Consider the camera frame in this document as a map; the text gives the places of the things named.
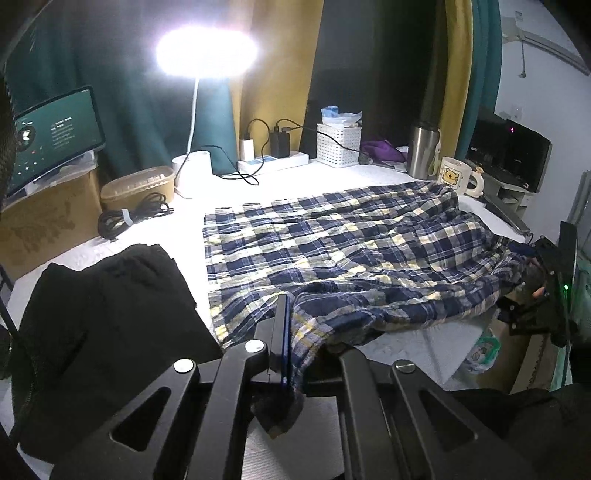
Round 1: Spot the grey shelf stand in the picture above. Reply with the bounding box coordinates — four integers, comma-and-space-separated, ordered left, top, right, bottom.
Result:
484, 178, 533, 210

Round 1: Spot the white perforated plastic basket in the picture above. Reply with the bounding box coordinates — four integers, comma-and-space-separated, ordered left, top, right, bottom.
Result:
316, 122, 361, 168

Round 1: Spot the tablet with dark screen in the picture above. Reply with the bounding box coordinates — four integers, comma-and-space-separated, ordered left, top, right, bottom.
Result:
9, 85, 107, 197

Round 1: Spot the blue plaid shirt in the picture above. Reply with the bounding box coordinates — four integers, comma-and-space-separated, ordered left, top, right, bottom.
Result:
203, 181, 536, 437

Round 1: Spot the black charger plug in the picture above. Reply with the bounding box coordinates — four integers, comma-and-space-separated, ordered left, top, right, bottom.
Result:
270, 130, 291, 158

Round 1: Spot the yellow curtain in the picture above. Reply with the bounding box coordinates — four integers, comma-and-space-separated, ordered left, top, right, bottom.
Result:
229, 0, 325, 160
436, 0, 475, 158

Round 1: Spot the white textured table cover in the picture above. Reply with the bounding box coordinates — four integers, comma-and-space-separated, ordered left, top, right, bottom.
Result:
9, 159, 532, 388

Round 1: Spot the white power strip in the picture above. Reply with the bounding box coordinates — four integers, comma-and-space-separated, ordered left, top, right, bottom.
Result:
237, 152, 310, 174

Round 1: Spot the blue plastic bag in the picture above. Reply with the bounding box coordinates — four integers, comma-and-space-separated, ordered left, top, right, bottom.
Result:
321, 106, 363, 126

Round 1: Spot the black lamp cable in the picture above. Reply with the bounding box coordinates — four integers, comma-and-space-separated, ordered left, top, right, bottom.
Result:
198, 145, 260, 186

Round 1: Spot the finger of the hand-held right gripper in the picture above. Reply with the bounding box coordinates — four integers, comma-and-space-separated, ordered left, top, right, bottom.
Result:
530, 235, 561, 278
496, 295, 555, 337

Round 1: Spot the coiled black cable bundle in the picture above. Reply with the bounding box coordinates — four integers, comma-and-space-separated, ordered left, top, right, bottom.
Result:
97, 193, 175, 241

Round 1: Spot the printed plastic bag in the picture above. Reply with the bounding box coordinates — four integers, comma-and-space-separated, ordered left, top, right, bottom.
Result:
462, 329, 503, 376

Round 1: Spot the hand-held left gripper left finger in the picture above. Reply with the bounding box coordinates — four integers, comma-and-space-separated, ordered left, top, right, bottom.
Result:
51, 293, 296, 480

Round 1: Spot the white desk lamp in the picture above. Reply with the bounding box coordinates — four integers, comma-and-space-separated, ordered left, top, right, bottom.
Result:
156, 27, 259, 199

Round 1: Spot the purple cloth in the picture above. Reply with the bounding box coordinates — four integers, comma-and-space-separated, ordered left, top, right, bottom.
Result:
360, 140, 407, 163

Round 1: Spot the teal curtain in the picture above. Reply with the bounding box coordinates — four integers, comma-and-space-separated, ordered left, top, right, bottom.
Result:
468, 0, 503, 148
14, 0, 241, 178

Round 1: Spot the black monitor on stand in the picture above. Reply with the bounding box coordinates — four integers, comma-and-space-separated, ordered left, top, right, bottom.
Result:
465, 108, 553, 193

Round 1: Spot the stainless steel tumbler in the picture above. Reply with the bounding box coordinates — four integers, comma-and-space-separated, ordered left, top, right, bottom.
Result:
406, 122, 441, 180

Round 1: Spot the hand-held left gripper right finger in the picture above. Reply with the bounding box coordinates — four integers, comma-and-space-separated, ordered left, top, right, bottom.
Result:
323, 346, 539, 480

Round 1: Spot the person's right hand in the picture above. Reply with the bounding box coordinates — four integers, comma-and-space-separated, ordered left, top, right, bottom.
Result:
526, 256, 550, 301

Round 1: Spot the white cartoon bear mug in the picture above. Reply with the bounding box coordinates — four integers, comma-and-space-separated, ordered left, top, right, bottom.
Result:
436, 156, 485, 198

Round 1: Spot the black folded garment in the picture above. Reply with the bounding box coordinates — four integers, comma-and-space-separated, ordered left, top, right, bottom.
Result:
18, 244, 222, 462

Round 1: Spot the black charger cable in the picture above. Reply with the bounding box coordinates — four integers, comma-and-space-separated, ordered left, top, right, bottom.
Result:
247, 119, 269, 160
276, 119, 362, 153

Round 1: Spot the beige lidded food container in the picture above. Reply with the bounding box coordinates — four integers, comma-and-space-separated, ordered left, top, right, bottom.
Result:
100, 166, 177, 213

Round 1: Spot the brown cardboard box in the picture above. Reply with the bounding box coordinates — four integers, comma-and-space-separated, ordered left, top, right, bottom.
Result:
0, 154, 103, 282

